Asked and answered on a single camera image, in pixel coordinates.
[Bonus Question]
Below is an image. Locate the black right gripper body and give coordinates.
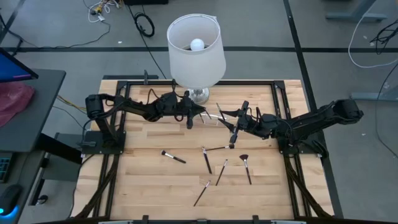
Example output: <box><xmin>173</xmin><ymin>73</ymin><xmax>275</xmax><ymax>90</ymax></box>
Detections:
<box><xmin>229</xmin><ymin>100</ymin><xmax>266</xmax><ymax>145</ymax></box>

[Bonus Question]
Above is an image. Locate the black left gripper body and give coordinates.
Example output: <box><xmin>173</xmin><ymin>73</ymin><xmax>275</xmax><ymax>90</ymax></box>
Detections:
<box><xmin>177</xmin><ymin>89</ymin><xmax>196</xmax><ymax>130</ymax></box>

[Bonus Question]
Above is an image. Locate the black fan makeup brush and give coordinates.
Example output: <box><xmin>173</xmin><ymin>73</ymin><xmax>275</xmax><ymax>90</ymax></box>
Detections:
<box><xmin>239</xmin><ymin>154</ymin><xmax>252</xmax><ymax>185</ymax></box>

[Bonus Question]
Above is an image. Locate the thick fluffy powder brush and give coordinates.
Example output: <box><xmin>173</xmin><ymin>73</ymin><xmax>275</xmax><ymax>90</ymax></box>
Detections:
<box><xmin>160</xmin><ymin>149</ymin><xmax>187</xmax><ymax>164</ymax></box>

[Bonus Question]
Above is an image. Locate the clear acrylic organizer box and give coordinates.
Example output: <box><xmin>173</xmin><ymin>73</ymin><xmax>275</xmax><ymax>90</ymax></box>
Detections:
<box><xmin>197</xmin><ymin>109</ymin><xmax>233</xmax><ymax>126</ymax></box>

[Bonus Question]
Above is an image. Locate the white shade silver table lamp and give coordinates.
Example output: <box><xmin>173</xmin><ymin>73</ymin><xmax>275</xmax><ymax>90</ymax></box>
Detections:
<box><xmin>166</xmin><ymin>13</ymin><xmax>227</xmax><ymax>105</ymax></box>

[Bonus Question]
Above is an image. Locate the white light bulb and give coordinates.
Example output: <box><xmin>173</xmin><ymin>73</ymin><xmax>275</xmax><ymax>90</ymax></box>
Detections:
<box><xmin>190</xmin><ymin>38</ymin><xmax>205</xmax><ymax>52</ymax></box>

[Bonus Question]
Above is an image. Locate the black side desk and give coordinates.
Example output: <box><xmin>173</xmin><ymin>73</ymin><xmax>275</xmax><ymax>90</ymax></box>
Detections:
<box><xmin>0</xmin><ymin>68</ymin><xmax>84</xmax><ymax>207</ymax></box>

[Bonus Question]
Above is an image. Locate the grey table foot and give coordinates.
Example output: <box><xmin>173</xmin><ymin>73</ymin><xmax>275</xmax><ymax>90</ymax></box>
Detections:
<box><xmin>325</xmin><ymin>0</ymin><xmax>388</xmax><ymax>23</ymax></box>

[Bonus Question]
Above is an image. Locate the pink cloth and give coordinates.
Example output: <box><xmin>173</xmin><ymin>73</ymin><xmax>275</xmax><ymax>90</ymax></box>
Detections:
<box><xmin>0</xmin><ymin>82</ymin><xmax>36</xmax><ymax>128</ymax></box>

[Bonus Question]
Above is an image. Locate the monitor with blue screen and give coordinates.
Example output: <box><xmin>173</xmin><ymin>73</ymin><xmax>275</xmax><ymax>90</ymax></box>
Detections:
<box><xmin>0</xmin><ymin>47</ymin><xmax>39</xmax><ymax>84</ymax></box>

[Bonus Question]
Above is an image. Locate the dark keyboard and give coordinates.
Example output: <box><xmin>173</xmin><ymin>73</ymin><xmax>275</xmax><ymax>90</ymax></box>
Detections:
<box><xmin>0</xmin><ymin>152</ymin><xmax>13</xmax><ymax>184</ymax></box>

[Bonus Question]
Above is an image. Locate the black computer mouse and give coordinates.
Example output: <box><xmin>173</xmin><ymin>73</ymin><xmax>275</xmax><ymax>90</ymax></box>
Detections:
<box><xmin>0</xmin><ymin>184</ymin><xmax>23</xmax><ymax>215</ymax></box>

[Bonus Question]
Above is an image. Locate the black aluminium rig frame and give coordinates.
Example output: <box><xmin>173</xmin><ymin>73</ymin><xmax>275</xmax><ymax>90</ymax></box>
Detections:
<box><xmin>74</xmin><ymin>80</ymin><xmax>333</xmax><ymax>220</ymax></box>

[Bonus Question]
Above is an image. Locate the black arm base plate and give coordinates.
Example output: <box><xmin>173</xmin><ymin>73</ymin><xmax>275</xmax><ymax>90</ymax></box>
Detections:
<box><xmin>277</xmin><ymin>136</ymin><xmax>323</xmax><ymax>157</ymax></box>
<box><xmin>81</xmin><ymin>129</ymin><xmax>127</xmax><ymax>156</ymax></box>

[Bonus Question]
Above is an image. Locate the coiled black cable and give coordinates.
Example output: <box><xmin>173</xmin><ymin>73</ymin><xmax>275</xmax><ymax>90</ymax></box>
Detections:
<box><xmin>133</xmin><ymin>11</ymin><xmax>155</xmax><ymax>39</ymax></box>

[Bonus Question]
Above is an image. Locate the white floor cable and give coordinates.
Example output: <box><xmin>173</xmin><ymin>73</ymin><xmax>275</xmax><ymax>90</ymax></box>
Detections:
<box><xmin>347</xmin><ymin>0</ymin><xmax>398</xmax><ymax>69</ymax></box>

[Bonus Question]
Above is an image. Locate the white and yellow cable bundle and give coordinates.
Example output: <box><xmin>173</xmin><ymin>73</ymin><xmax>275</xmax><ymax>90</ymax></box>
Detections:
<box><xmin>82</xmin><ymin>0</ymin><xmax>122</xmax><ymax>24</ymax></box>

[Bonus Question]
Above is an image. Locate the black cable bundle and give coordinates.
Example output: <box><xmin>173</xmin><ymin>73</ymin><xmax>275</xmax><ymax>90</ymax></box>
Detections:
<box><xmin>369</xmin><ymin>18</ymin><xmax>398</xmax><ymax>55</ymax></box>

